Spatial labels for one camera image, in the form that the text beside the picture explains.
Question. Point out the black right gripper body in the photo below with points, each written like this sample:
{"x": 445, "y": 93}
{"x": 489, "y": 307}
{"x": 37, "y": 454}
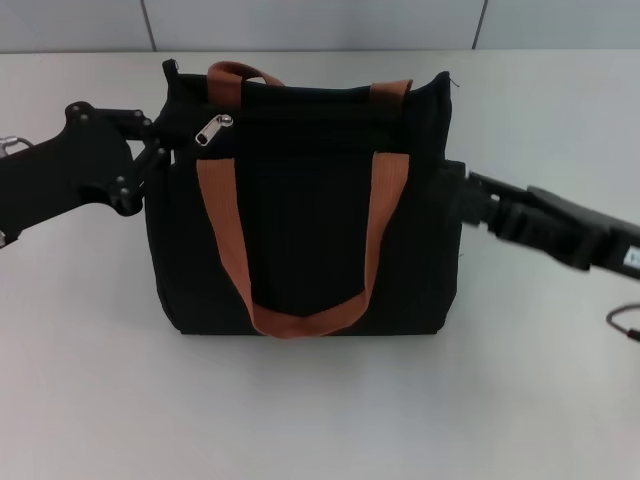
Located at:
{"x": 580, "y": 230}

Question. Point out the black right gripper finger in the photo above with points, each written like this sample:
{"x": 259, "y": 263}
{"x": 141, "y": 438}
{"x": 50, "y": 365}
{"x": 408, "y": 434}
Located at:
{"x": 500, "y": 186}
{"x": 462, "y": 200}

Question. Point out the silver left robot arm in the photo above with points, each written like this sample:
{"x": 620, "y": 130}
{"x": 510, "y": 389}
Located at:
{"x": 3, "y": 239}

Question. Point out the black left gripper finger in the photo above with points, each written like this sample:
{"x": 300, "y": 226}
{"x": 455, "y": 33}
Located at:
{"x": 132, "y": 121}
{"x": 142, "y": 170}

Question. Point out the silver zipper pull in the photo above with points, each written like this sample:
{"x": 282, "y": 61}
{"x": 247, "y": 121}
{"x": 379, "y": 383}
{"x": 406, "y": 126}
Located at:
{"x": 212, "y": 130}

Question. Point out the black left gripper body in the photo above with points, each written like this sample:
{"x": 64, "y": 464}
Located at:
{"x": 60, "y": 170}

